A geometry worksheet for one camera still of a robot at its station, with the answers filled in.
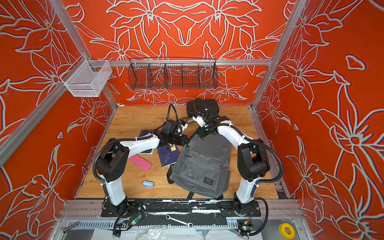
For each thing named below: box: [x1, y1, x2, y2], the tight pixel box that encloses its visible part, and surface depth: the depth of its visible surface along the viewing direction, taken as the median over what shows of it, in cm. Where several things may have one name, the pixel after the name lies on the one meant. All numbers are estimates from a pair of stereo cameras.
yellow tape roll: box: [279, 223, 296, 240], surface depth 68 cm
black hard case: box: [186, 99, 219, 117], surface depth 116 cm
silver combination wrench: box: [165, 214, 194, 229], surface depth 71 cm
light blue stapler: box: [143, 181, 155, 188], surface depth 81 cm
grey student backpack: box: [167, 133, 232, 199], surface depth 85 cm
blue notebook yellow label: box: [157, 143, 180, 168], surface depth 92 cm
